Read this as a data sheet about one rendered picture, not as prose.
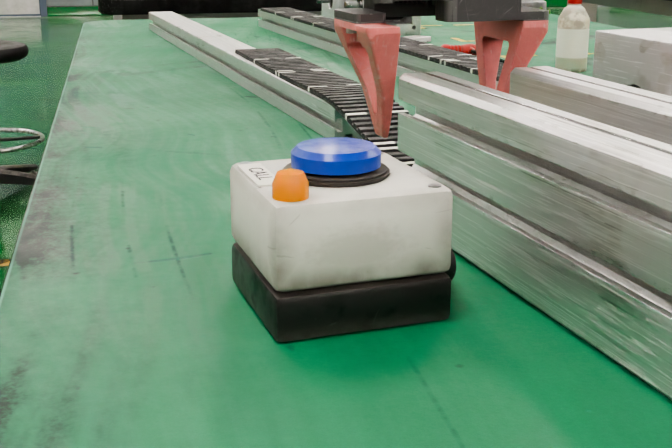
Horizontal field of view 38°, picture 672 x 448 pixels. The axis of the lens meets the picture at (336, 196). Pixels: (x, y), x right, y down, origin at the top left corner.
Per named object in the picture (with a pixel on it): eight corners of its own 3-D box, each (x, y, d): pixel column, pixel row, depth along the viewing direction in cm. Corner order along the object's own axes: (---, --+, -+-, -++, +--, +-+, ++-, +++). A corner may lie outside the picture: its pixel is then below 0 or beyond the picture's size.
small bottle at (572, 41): (586, 69, 119) (593, -31, 116) (586, 73, 116) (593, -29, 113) (555, 68, 120) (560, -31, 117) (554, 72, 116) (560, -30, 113)
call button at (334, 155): (280, 180, 45) (279, 137, 44) (362, 173, 46) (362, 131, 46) (306, 202, 41) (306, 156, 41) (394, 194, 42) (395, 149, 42)
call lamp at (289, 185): (267, 194, 40) (267, 165, 40) (302, 191, 41) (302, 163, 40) (277, 203, 39) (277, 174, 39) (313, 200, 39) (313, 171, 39)
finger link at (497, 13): (546, 135, 63) (553, -14, 60) (444, 143, 61) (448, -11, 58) (496, 117, 69) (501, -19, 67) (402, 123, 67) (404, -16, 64)
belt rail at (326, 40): (258, 26, 171) (257, 9, 170) (280, 25, 172) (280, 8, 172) (544, 128, 84) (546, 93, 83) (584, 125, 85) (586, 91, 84)
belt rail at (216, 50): (149, 29, 165) (148, 11, 164) (172, 29, 166) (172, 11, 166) (334, 144, 78) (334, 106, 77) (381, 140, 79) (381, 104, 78)
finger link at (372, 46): (474, 141, 61) (479, -12, 59) (368, 149, 59) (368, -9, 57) (430, 121, 68) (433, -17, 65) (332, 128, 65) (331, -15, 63)
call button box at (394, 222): (231, 281, 47) (227, 155, 46) (414, 260, 50) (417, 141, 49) (276, 345, 40) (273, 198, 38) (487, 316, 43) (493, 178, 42)
